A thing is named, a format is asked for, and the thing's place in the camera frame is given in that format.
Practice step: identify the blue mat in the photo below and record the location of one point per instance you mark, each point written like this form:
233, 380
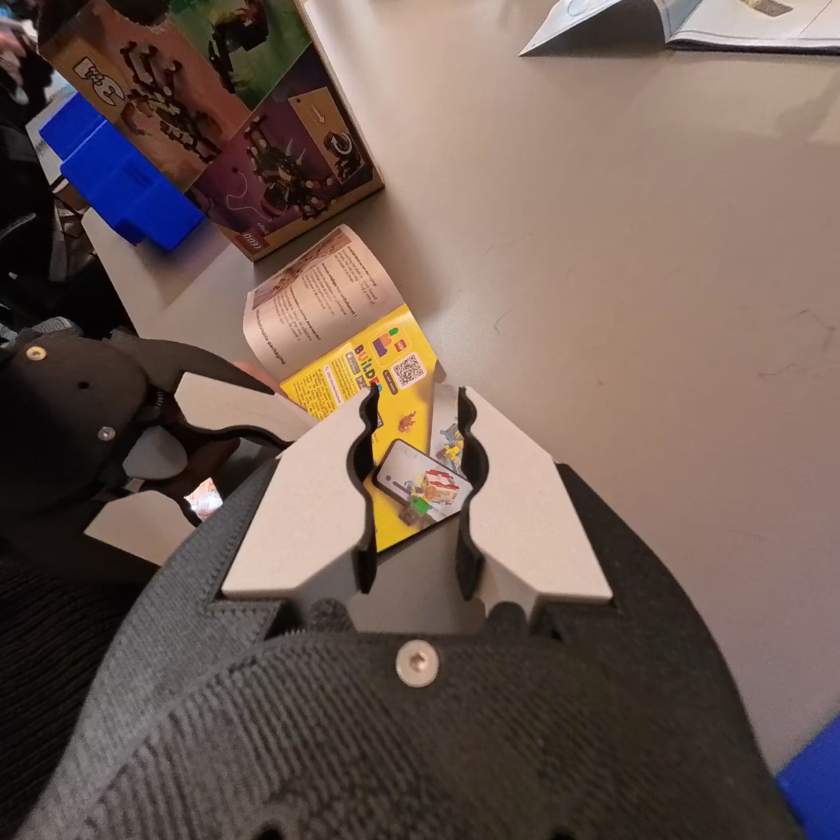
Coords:
810, 781

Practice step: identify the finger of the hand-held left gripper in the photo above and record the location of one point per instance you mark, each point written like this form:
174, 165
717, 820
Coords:
138, 525
236, 407

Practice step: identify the person's dark knit clothing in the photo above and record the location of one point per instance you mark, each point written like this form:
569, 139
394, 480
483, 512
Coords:
46, 689

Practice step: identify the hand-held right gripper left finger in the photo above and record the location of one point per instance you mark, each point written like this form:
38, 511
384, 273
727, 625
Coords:
295, 525

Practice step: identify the lego set cardboard box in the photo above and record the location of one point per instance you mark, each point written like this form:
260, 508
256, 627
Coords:
197, 85

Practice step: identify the blue plastic bin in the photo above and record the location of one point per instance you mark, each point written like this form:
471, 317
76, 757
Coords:
124, 177

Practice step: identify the yellow lego instruction booklet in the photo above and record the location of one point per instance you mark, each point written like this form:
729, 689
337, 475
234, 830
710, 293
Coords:
328, 387

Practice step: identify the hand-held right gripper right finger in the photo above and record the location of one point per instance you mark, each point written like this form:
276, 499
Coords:
538, 531

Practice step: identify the open grey instruction booklet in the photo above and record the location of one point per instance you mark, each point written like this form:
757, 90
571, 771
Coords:
623, 19

